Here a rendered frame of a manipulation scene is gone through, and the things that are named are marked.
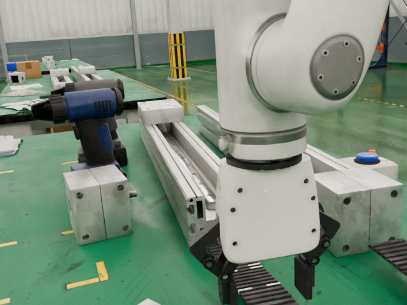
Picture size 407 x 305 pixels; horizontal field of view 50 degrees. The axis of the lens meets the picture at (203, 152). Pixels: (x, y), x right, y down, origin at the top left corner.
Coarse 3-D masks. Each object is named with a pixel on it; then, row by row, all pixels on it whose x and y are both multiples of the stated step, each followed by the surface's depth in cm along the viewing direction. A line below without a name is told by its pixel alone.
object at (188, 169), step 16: (144, 128) 125; (176, 128) 113; (144, 144) 130; (160, 144) 96; (176, 144) 107; (192, 144) 95; (160, 160) 92; (176, 160) 83; (192, 160) 96; (208, 160) 81; (160, 176) 95; (176, 176) 74; (192, 176) 82; (208, 176) 82; (176, 192) 73; (192, 192) 66; (208, 192) 73; (176, 208) 76; (192, 208) 66; (208, 208) 69; (192, 224) 68; (208, 224) 66
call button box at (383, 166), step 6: (348, 162) 83; (354, 162) 83; (360, 162) 82; (366, 162) 81; (372, 162) 81; (378, 162) 81; (384, 162) 82; (390, 162) 81; (372, 168) 79; (378, 168) 79; (384, 168) 80; (390, 168) 80; (396, 168) 80; (384, 174) 80; (390, 174) 80; (396, 174) 81; (396, 180) 81
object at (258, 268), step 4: (248, 268) 56; (252, 268) 56; (256, 268) 56; (260, 268) 56; (264, 268) 56; (236, 272) 56; (240, 272) 55; (244, 272) 55; (248, 272) 55; (252, 272) 55
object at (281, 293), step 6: (258, 294) 48; (264, 294) 48; (270, 294) 48; (276, 294) 48; (282, 294) 48; (288, 294) 48; (246, 300) 48; (252, 300) 47; (258, 300) 47; (264, 300) 47; (270, 300) 47; (276, 300) 47
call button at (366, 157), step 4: (360, 152) 84; (364, 152) 84; (368, 152) 84; (372, 152) 84; (356, 156) 83; (360, 156) 82; (364, 156) 82; (368, 156) 82; (372, 156) 81; (376, 156) 82; (360, 160) 82; (364, 160) 81; (368, 160) 81; (372, 160) 81; (376, 160) 81
